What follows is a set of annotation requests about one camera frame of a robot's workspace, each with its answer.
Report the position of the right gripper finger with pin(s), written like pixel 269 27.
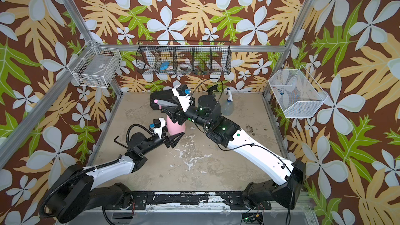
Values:
pixel 169 96
pixel 172 112

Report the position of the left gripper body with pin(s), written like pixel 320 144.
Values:
pixel 163 140

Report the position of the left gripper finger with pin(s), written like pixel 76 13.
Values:
pixel 174 139
pixel 163 125

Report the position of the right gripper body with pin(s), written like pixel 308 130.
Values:
pixel 185 115

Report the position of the pink spray bottle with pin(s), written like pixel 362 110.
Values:
pixel 174 128

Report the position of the black spray nozzle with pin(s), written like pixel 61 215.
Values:
pixel 212 89

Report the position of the clear blue spray bottle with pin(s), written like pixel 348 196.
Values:
pixel 227 108

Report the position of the blue white spray nozzle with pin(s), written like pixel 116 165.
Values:
pixel 229 94

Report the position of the pink grey spray nozzle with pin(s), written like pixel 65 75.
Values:
pixel 162 103

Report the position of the orange translucent spray bottle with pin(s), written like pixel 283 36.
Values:
pixel 216 98

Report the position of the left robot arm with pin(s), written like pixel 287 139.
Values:
pixel 79 188

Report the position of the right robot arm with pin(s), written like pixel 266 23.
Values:
pixel 286 177

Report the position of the black plastic case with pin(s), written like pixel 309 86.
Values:
pixel 156 96

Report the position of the white tape roll in basket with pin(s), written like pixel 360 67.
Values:
pixel 184 67

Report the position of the blue round item in basket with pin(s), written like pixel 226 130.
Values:
pixel 164 65

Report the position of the black hex key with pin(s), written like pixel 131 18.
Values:
pixel 117 141

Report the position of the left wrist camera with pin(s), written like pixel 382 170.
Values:
pixel 155 126

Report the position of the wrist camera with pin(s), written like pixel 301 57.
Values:
pixel 155 126
pixel 182 93

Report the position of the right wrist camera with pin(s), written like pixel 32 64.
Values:
pixel 182 93

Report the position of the black wire wall basket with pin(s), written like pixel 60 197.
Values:
pixel 205 57

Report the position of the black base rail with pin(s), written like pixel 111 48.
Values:
pixel 233 200

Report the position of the white wire basket left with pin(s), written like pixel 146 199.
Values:
pixel 95 66

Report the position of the white wire basket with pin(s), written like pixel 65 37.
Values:
pixel 297 92
pixel 95 66

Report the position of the white wire basket right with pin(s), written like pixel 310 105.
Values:
pixel 297 92

